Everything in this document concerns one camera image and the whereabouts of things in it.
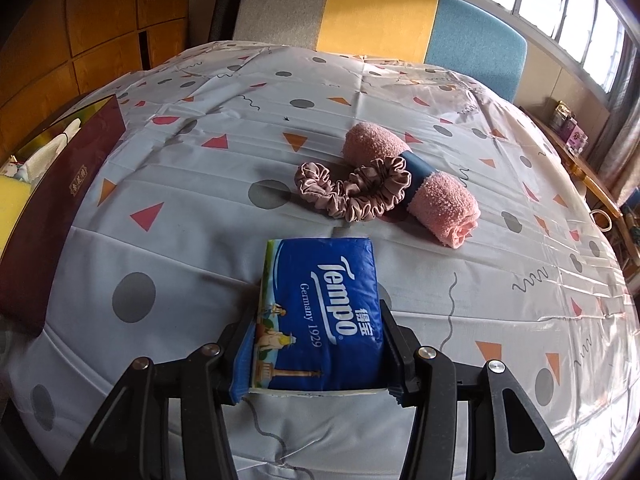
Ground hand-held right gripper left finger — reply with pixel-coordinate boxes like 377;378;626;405
60;305;262;480

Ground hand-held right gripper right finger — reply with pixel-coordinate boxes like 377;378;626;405
379;300;596;480

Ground blue tissue pack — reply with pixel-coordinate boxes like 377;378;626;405
248;237;388;392

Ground maroon box with gold interior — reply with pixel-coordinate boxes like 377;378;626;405
0;94;127;336

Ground large pink satin scrunchie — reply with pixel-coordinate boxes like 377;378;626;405
327;156;413;223

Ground pink towel roll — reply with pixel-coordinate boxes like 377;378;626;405
342;122;481;249

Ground small pink satin scrunchie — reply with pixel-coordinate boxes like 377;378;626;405
293;161;346;209

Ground wooden side table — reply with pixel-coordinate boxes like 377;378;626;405
520;105;626;221

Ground yellow sponge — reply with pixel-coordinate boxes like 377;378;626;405
0;175;33;253

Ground printed white tablecloth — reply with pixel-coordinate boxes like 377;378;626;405
0;40;640;480

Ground purple gift boxes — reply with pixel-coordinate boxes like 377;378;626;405
550;100;588;153

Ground beige patterned curtain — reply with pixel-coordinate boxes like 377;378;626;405
597;35;640;206

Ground grey yellow blue sofa back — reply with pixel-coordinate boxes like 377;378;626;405
232;0;528;103

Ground wooden wardrobe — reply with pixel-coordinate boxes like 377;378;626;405
0;0;226;161

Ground window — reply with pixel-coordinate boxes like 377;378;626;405
460;0;628;93

